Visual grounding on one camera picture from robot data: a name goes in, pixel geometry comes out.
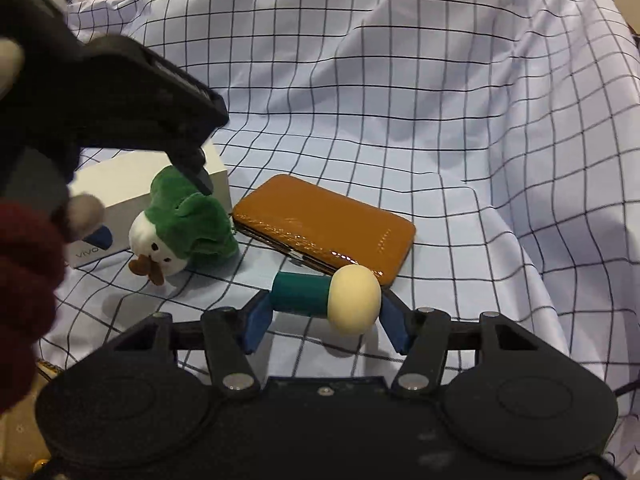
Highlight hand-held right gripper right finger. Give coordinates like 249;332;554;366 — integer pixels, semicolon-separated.
379;291;546;400

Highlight person's left forearm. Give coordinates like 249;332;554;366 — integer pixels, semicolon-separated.
0;199;67;413

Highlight white cardboard box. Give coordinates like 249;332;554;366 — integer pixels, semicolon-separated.
65;142;231;271

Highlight checked light blue sheet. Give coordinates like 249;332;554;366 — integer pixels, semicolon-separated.
35;0;640;396

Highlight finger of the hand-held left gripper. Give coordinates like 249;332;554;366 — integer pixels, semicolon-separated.
167;145;215;197

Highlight woven basket with beige liner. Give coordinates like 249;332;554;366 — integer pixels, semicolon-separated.
0;357;66;480

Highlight mushroom toy with teal stem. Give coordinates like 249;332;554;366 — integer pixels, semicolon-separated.
271;264;382;337

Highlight person's left hand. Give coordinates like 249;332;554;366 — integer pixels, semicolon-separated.
66;194;106;241

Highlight brown glossy wallet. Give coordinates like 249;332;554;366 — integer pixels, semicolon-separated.
231;174;417;288

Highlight green and white plush toy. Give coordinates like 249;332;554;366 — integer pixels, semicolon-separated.
127;166;241;286

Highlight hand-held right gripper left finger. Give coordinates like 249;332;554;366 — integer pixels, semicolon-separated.
100;291;273;400

